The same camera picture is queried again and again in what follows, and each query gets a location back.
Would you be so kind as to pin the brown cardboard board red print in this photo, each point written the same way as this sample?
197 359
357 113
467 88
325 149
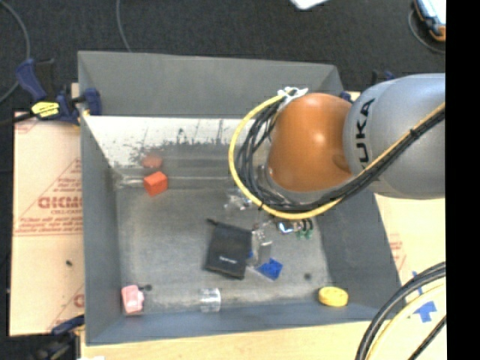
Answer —
45 216

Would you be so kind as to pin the pink toy block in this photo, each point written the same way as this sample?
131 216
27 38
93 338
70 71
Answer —
131 299

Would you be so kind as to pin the grey metal bin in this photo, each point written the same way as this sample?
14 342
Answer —
172 216

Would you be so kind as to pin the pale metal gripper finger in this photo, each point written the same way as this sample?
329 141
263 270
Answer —
266 252
256 246

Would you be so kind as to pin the clear plastic cup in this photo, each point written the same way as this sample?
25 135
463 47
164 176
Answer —
210 300

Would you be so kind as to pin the clear crumpled plastic thing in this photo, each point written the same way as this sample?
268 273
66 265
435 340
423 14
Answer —
237 201

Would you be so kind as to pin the black cloth pouch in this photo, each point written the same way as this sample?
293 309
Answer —
227 252

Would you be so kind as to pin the orange-red cube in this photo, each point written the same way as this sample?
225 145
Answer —
155 183

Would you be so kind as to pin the yellow round disc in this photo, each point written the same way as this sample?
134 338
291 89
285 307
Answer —
333 297

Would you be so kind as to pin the blue toy brick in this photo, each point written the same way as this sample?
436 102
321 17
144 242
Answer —
271 269

